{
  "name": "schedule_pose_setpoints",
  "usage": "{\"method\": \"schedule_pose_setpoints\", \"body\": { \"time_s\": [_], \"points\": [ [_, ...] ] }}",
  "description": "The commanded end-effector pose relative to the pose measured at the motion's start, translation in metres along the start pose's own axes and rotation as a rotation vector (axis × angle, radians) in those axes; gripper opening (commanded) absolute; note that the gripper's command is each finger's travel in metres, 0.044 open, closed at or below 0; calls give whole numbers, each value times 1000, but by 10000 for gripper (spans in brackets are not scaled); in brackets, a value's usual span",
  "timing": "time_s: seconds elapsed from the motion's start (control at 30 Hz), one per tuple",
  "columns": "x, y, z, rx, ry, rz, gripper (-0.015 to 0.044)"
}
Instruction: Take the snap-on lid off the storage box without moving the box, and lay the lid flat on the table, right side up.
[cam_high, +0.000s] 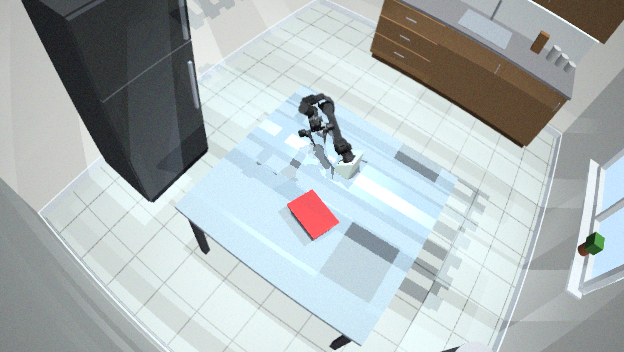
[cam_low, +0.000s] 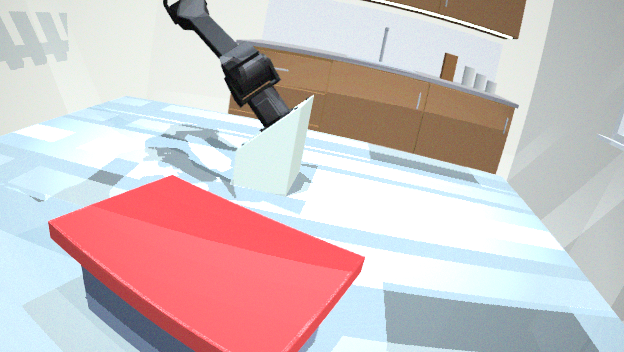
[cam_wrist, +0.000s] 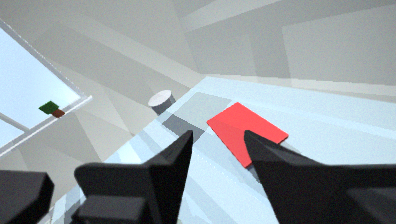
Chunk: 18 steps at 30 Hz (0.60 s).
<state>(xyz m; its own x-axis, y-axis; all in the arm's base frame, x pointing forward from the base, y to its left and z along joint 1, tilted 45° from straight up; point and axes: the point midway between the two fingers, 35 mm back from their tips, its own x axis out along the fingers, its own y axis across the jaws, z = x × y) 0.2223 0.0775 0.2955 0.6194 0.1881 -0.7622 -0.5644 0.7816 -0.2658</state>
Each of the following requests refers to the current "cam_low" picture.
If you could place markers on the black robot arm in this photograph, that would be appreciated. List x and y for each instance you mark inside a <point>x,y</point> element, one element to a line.
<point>244,67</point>

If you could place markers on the red box lid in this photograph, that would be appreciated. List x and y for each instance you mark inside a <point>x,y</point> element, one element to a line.
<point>215,275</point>

